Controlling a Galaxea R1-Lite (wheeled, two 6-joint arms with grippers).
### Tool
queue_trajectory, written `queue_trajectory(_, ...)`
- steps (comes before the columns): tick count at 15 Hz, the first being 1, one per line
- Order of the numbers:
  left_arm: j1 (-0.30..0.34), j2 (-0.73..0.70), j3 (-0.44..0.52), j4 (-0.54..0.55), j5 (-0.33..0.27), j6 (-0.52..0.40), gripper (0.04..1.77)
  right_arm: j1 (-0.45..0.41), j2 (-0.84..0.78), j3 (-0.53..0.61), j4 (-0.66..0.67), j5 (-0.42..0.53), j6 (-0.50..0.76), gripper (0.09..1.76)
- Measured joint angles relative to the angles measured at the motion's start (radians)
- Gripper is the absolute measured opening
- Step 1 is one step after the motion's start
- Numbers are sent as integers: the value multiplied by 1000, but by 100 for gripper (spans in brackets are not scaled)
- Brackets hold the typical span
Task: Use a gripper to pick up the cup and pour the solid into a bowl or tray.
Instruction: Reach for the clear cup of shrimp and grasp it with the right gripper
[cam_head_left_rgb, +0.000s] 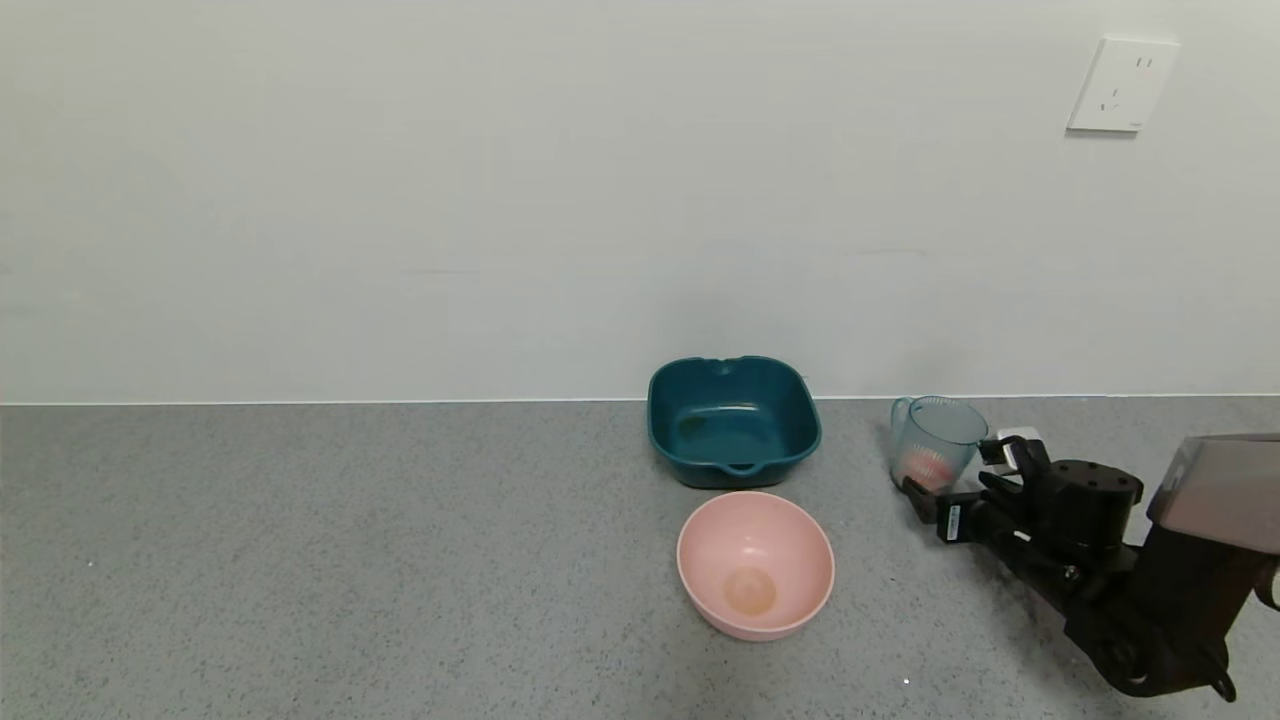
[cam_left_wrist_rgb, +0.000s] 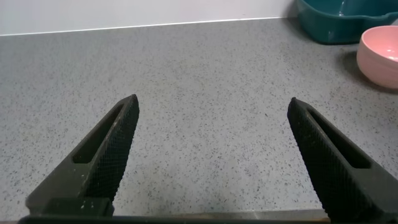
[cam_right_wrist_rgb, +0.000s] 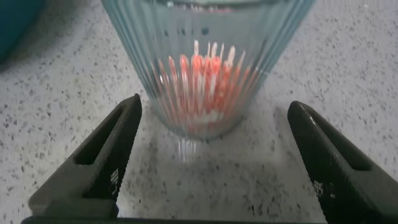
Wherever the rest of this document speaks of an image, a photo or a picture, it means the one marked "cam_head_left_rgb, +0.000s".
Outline translucent blue ribbed cup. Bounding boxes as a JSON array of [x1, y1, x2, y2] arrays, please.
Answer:
[[889, 396, 990, 494]]

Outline red and white candy pieces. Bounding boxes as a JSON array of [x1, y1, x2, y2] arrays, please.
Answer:
[[898, 448, 954, 491]]

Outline pink round bowl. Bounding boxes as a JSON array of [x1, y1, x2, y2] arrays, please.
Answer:
[[676, 491, 836, 642]]

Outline dark teal square basin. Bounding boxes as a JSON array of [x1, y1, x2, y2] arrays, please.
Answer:
[[647, 356, 823, 490]]

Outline white wall socket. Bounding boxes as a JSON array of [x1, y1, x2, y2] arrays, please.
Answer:
[[1066, 37, 1181, 134]]

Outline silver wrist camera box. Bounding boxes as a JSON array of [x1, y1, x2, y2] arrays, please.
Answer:
[[978, 428, 1047, 473]]

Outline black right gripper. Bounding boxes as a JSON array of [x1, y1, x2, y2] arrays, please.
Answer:
[[901, 470, 1033, 561]]

